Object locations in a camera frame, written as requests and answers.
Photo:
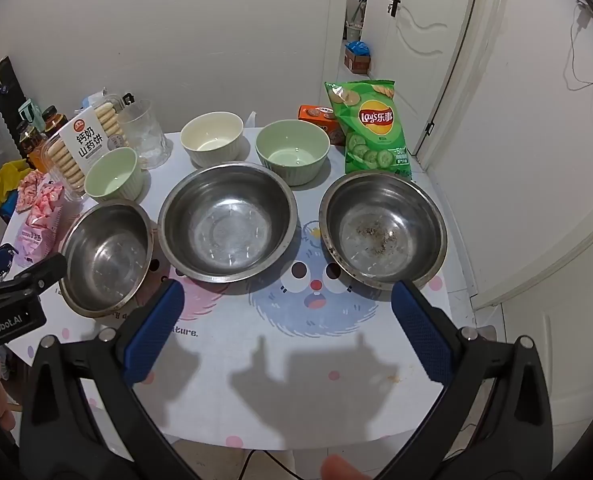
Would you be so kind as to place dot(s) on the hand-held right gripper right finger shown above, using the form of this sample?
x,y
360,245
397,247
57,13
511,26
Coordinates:
x,y
421,330

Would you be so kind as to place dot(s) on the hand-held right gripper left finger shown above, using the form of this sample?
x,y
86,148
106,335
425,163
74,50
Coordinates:
x,y
154,330

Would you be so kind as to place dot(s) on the speckled steel bowl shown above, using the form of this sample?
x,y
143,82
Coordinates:
x,y
381,230

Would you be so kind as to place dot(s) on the small pale green ribbed bowl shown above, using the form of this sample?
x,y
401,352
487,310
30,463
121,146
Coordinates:
x,y
111,175

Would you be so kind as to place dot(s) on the large steel bowl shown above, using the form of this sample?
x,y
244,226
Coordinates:
x,y
226,225

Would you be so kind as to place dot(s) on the pink shredded snack bag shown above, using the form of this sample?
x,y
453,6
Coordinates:
x,y
26,187

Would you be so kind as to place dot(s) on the yellow plastic bag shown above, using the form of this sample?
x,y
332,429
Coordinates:
x,y
6,177

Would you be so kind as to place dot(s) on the cartoon printed tablecloth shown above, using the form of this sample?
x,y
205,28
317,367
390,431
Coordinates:
x,y
276,340

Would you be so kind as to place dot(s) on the orange liquid bottle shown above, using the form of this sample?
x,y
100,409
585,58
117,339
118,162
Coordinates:
x,y
30,142

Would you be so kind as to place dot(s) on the clear plastic biscuit box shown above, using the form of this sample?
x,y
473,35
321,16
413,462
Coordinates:
x,y
84,142

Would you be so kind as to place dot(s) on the dark bottle black cap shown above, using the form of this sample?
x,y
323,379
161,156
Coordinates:
x,y
54,117

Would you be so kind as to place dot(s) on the clear glass cup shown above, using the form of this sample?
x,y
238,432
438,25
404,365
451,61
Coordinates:
x,y
144,130

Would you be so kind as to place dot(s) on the black board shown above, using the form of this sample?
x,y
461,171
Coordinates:
x,y
9,85

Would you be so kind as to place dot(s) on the green chips bag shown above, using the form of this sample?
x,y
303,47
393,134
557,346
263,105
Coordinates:
x,y
374,120

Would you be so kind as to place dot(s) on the orange snack box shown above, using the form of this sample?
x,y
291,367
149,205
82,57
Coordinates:
x,y
316,114

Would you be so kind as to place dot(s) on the white door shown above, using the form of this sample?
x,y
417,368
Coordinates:
x,y
426,60

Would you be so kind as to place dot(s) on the cardboard box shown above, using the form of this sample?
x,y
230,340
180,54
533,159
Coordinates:
x,y
355,64

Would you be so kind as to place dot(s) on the blue plastic bag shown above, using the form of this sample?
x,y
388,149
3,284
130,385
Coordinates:
x,y
357,48

